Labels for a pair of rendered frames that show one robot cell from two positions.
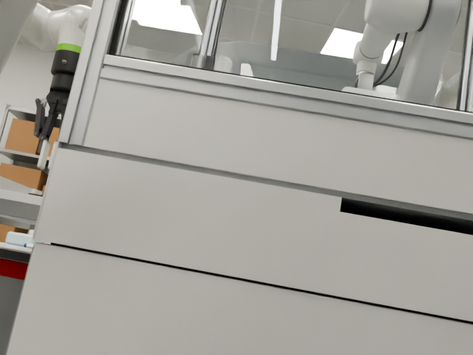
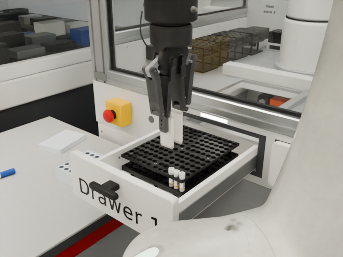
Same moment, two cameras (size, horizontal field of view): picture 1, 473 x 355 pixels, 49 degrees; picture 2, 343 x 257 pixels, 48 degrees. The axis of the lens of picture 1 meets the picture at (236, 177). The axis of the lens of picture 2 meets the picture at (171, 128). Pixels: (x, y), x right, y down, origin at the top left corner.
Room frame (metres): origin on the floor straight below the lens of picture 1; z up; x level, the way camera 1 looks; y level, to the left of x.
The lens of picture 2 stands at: (0.85, 1.02, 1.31)
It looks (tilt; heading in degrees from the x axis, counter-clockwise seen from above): 24 degrees down; 306
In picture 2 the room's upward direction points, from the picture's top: straight up
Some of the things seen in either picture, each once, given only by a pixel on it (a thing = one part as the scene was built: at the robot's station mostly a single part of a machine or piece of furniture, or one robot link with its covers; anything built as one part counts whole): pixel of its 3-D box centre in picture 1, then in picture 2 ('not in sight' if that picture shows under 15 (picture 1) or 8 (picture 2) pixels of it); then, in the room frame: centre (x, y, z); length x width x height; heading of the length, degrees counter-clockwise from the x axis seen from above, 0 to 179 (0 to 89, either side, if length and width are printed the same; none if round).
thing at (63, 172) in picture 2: not in sight; (82, 167); (1.59, 0.42, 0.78); 0.12 x 0.08 x 0.04; 91
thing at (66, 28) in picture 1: (78, 32); not in sight; (1.26, 0.47, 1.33); 0.13 x 0.11 x 0.14; 58
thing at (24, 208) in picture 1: (85, 220); (184, 160); (1.30, 0.35, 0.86); 0.40 x 0.26 x 0.06; 86
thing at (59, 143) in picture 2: not in sight; (63, 141); (1.78, 0.33, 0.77); 0.13 x 0.09 x 0.02; 99
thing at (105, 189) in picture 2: not in sight; (107, 187); (1.31, 0.59, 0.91); 0.07 x 0.04 x 0.01; 176
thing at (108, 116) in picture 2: not in sight; (109, 115); (1.62, 0.27, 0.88); 0.04 x 0.03 x 0.04; 176
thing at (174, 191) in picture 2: not in sight; (181, 160); (1.30, 0.36, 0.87); 0.22 x 0.18 x 0.06; 86
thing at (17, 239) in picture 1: (25, 240); not in sight; (1.91, 0.71, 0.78); 0.15 x 0.10 x 0.04; 3
